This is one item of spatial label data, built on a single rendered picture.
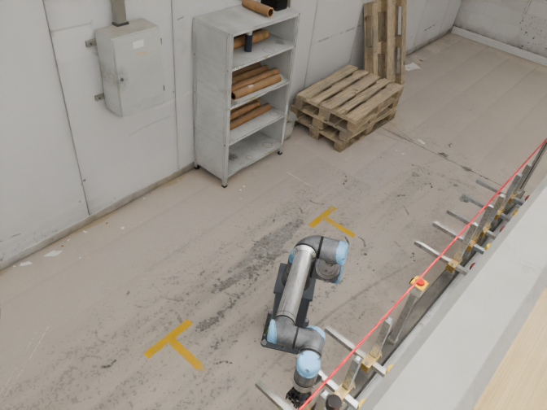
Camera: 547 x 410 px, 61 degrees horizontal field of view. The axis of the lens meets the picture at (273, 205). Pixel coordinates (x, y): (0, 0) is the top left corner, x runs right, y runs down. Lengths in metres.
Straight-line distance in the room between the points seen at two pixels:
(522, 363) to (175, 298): 2.36
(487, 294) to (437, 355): 0.15
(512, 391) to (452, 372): 2.09
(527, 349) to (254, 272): 2.06
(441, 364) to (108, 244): 3.73
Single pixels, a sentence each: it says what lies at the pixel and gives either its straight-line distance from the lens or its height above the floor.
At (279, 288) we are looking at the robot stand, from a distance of 3.06.
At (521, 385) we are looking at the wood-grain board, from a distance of 2.78.
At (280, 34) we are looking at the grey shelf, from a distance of 4.74.
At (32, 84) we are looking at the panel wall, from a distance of 3.57.
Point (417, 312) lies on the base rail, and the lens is 3.06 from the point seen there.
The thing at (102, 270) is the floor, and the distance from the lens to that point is 4.01.
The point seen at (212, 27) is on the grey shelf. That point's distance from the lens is 4.03.
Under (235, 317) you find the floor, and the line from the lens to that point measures 3.64.
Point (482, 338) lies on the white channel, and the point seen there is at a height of 2.46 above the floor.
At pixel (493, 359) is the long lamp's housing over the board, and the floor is 2.37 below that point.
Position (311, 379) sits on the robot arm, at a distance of 1.91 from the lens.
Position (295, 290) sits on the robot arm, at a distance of 2.10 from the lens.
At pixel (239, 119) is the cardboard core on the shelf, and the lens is 4.63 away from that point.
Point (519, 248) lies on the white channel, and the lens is 0.87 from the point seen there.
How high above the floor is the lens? 2.97
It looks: 41 degrees down
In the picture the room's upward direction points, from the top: 8 degrees clockwise
